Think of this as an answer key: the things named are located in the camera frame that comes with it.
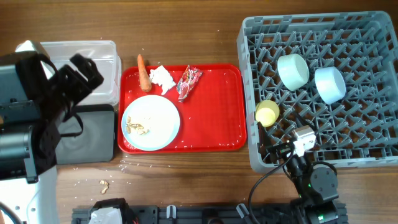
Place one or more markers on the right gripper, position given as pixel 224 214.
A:
pixel 278 149

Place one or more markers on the yellow cup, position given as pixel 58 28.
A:
pixel 267 112

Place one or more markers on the mint green bowl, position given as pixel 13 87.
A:
pixel 293 71

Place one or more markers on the light blue small bowl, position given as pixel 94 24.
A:
pixel 330 84

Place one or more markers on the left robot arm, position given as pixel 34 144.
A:
pixel 36 97

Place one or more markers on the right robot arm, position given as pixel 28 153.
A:
pixel 316 182

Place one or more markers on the grey dishwasher rack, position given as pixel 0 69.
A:
pixel 358 131

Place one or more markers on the red serving tray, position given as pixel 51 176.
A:
pixel 212 117

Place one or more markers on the red snack wrapper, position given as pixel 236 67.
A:
pixel 187 82

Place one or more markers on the light blue plate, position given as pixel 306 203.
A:
pixel 156 113

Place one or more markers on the crumpled white tissue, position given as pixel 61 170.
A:
pixel 160 76

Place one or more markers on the orange carrot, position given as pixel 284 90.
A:
pixel 145 82

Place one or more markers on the black tray bin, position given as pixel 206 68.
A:
pixel 96 141

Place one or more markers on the food scrap on table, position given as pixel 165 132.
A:
pixel 105 186

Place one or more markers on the clear plastic bin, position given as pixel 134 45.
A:
pixel 104 55

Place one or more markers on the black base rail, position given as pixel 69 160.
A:
pixel 117 210

